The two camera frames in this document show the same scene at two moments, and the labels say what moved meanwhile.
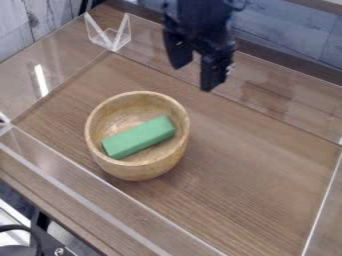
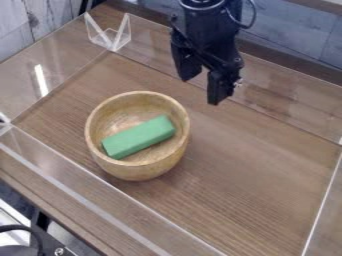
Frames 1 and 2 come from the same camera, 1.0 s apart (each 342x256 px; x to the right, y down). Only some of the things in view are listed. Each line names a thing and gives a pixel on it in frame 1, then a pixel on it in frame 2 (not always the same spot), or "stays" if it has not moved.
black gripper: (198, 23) → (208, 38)
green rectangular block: (137, 137) stays
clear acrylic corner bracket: (108, 38) stays
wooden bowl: (136, 130) stays
